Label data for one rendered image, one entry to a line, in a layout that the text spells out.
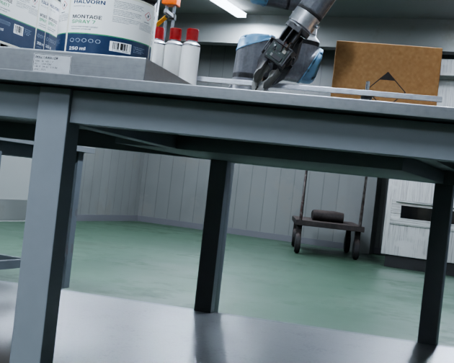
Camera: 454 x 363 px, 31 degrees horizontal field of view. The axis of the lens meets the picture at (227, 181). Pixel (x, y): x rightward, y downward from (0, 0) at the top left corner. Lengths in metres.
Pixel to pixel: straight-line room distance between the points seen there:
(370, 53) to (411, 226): 6.16
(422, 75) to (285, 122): 1.05
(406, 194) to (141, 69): 7.12
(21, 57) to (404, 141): 0.71
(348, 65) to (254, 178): 8.54
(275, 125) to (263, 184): 9.46
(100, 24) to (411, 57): 1.03
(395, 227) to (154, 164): 4.24
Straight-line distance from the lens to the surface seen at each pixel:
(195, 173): 11.21
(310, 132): 1.36
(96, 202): 10.61
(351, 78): 2.38
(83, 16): 1.69
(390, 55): 2.39
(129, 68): 1.48
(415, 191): 8.47
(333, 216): 9.11
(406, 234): 8.48
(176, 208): 11.32
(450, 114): 1.32
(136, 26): 1.69
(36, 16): 1.95
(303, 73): 2.53
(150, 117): 1.42
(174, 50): 2.26
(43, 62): 1.54
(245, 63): 2.52
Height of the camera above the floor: 0.67
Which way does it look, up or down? level
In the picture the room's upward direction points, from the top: 6 degrees clockwise
